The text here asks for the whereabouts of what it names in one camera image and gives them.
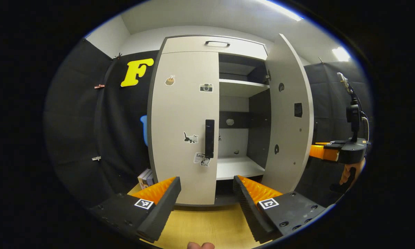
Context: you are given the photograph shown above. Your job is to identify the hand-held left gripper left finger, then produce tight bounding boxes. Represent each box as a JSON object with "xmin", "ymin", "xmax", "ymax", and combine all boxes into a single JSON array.
[{"xmin": 88, "ymin": 176, "xmax": 182, "ymax": 243}]

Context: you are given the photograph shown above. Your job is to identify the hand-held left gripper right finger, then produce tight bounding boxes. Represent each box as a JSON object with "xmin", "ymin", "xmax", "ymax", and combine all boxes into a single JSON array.
[{"xmin": 233, "ymin": 175, "xmax": 332, "ymax": 244}]

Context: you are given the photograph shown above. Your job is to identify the white door with headphone sticker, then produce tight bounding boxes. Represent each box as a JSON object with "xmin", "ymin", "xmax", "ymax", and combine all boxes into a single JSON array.
[{"xmin": 261, "ymin": 34, "xmax": 314, "ymax": 194}]

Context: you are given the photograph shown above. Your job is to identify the black bar door handle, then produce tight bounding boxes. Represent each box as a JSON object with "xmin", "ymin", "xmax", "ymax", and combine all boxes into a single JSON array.
[{"xmin": 205, "ymin": 119, "xmax": 215, "ymax": 159}]

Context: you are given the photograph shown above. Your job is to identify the white door with camera sticker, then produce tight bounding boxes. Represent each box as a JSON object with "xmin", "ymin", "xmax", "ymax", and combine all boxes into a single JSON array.
[{"xmin": 150, "ymin": 51, "xmax": 220, "ymax": 205}]

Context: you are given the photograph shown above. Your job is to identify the white grey shoe cabinet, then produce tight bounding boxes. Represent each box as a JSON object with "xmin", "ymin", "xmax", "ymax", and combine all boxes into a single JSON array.
[{"xmin": 147, "ymin": 34, "xmax": 314, "ymax": 207}]

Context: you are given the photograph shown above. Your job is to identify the white cabinet shelf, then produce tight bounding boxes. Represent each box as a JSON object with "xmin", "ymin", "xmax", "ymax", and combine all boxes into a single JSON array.
[
  {"xmin": 216, "ymin": 156, "xmax": 266, "ymax": 181},
  {"xmin": 219, "ymin": 79, "xmax": 270, "ymax": 98}
]

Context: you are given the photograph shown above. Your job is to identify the white cabinet drawer front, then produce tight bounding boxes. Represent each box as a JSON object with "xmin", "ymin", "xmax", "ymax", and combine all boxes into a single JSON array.
[{"xmin": 161, "ymin": 36, "xmax": 268, "ymax": 61}]

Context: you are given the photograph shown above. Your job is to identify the short ceiling light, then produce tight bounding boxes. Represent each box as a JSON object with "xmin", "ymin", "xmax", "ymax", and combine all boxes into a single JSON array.
[{"xmin": 332, "ymin": 47, "xmax": 351, "ymax": 62}]

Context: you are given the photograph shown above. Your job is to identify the black backdrop cloth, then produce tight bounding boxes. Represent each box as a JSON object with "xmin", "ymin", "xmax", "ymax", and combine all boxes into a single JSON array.
[{"xmin": 44, "ymin": 38, "xmax": 374, "ymax": 208}]

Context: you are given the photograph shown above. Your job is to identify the long ceiling light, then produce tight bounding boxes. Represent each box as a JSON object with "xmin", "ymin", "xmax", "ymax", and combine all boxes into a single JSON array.
[{"xmin": 257, "ymin": 0, "xmax": 304, "ymax": 22}]

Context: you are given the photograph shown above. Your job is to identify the thin grey cable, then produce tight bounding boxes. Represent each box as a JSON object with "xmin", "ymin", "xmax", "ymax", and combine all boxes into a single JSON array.
[{"xmin": 361, "ymin": 111, "xmax": 371, "ymax": 141}]

